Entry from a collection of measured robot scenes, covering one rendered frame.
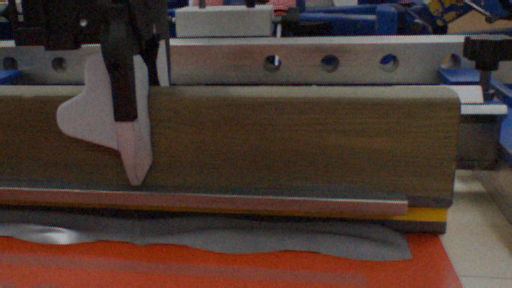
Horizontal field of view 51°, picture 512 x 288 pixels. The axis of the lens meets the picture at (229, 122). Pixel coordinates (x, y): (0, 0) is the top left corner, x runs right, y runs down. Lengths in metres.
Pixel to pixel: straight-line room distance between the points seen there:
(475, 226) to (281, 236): 0.14
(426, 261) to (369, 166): 0.07
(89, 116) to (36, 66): 0.38
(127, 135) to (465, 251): 0.23
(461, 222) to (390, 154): 0.09
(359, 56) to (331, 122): 0.31
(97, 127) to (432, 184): 0.22
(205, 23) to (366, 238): 0.42
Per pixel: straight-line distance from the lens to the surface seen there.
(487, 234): 0.40
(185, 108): 0.35
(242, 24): 0.69
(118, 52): 0.32
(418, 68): 0.65
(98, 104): 0.35
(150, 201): 0.36
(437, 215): 0.38
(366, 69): 0.64
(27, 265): 0.37
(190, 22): 0.70
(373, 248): 0.36
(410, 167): 0.36
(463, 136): 0.43
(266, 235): 0.36
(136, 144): 0.34
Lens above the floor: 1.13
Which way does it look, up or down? 17 degrees down
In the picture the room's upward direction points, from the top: 2 degrees counter-clockwise
